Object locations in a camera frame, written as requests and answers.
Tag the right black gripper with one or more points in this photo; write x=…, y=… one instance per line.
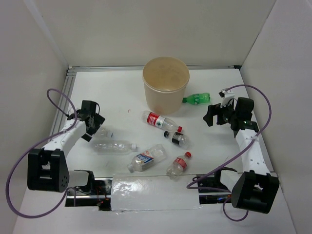
x=214, y=110

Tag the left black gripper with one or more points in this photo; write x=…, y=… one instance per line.
x=98, y=121

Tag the large clear bottle white cap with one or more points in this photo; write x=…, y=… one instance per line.
x=114, y=147

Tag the clear bottle black label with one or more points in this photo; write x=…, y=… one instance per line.
x=177, y=138

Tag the clear bottle red white label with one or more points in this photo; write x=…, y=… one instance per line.
x=159, y=121

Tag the small clear bottle red label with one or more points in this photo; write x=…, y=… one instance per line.
x=178, y=166

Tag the clear bottle blue label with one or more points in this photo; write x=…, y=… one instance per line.
x=147, y=159

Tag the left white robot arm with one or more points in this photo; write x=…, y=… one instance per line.
x=47, y=167

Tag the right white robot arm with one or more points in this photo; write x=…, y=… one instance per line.
x=255, y=189

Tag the beige round plastic bin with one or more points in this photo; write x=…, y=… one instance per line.
x=165, y=80

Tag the green plastic bottle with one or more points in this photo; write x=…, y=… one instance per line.
x=197, y=99

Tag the silver reflective sheet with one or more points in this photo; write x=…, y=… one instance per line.
x=153, y=193

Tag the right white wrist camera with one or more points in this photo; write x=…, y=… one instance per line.
x=227, y=96

